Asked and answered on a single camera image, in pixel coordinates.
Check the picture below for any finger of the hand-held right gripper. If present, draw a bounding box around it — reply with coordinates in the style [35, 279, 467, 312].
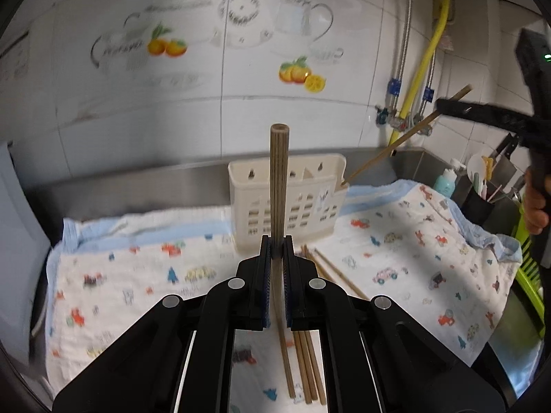
[436, 98, 537, 138]

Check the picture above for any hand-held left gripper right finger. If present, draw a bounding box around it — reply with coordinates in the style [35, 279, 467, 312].
[281, 235, 505, 413]

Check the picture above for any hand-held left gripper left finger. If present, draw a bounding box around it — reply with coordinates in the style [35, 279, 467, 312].
[52, 234, 274, 413]

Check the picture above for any white plastic utensil holder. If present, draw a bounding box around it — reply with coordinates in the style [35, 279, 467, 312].
[227, 153, 349, 254]

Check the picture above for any person's right hand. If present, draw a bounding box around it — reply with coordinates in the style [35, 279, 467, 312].
[523, 168, 551, 235]

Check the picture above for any kitchen cleaver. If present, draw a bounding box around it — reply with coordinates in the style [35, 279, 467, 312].
[491, 133, 523, 181]

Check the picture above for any white spatula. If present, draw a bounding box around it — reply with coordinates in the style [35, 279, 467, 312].
[467, 151, 489, 186]

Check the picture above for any metal water valve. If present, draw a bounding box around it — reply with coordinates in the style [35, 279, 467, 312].
[374, 105, 409, 132]
[411, 109, 433, 136]

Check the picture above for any teal and white bottle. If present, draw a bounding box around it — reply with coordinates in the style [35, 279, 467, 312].
[433, 159, 461, 199]

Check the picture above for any black utensil cup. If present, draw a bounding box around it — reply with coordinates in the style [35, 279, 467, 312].
[461, 185, 497, 228]

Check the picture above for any white printed cloth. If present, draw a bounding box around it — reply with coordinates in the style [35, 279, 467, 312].
[45, 178, 523, 413]

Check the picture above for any stainless steel counter rim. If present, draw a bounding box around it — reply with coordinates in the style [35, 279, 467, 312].
[9, 146, 435, 220]

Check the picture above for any green dish rack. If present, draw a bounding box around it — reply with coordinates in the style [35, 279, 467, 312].
[511, 200, 547, 334]

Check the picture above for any short braided metal hose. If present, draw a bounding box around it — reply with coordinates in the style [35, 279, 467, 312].
[424, 49, 436, 115]

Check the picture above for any yellow gas hose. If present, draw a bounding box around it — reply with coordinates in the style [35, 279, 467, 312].
[389, 0, 453, 149]

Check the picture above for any long braided metal hose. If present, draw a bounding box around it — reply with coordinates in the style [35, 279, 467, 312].
[389, 0, 413, 113]

